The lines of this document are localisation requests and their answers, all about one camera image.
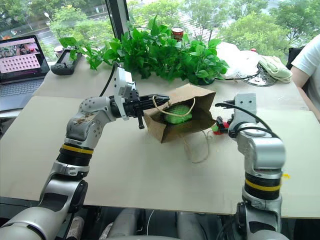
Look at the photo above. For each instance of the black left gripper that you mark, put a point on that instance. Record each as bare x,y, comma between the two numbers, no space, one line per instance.
132,106

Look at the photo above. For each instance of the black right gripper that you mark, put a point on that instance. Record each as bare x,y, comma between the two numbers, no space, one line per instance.
231,122

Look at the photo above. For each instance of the red plush toy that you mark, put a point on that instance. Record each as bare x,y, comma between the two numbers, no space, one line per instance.
220,128

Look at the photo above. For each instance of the brown paper bag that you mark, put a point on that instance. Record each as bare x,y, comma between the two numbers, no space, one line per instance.
195,110

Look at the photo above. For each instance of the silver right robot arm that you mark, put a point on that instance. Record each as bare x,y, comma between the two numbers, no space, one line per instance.
262,155

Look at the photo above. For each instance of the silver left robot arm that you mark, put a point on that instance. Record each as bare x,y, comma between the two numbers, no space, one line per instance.
80,125

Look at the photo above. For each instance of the green vegetable in bag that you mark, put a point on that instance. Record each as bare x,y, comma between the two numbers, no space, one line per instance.
178,113

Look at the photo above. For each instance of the white plastic bag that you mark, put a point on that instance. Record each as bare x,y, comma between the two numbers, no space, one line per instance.
237,60

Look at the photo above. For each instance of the green leafy potted plant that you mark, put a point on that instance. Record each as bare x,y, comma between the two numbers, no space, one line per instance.
160,55

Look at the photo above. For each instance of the dark round perforated plate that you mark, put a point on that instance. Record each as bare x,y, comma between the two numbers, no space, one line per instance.
260,80

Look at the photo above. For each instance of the red tin can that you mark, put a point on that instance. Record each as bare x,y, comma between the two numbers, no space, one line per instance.
177,33

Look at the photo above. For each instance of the cream cloth pouch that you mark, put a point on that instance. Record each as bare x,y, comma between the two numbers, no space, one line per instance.
275,68

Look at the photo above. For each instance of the small yellow scrap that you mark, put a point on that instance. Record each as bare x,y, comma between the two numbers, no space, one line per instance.
286,176

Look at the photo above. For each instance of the black handheld controller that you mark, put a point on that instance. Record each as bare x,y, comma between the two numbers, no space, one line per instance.
66,62

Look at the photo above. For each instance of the black chair back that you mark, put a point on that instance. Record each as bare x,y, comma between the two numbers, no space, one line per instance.
293,56

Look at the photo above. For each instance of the person in white shirt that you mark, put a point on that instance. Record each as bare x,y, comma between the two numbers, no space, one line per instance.
308,65

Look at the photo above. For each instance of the grey rounded robot body shell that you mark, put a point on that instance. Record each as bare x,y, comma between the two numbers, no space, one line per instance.
190,226
125,223

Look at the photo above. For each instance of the small patterned cup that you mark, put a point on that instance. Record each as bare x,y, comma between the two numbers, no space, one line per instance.
58,51

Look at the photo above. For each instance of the open grey laptop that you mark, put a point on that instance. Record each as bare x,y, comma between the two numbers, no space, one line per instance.
20,75

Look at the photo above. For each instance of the mottled grey cylinder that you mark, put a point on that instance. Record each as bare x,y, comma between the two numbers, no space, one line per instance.
75,228

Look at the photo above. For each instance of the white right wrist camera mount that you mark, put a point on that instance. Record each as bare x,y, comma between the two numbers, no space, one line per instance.
246,107

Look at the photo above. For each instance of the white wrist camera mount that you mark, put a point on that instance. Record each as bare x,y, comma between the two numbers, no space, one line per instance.
246,107
122,82

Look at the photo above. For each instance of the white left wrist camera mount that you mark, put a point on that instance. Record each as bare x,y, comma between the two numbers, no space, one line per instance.
122,82

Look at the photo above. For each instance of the black window frame post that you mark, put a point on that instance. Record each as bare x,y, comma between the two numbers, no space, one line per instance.
117,17

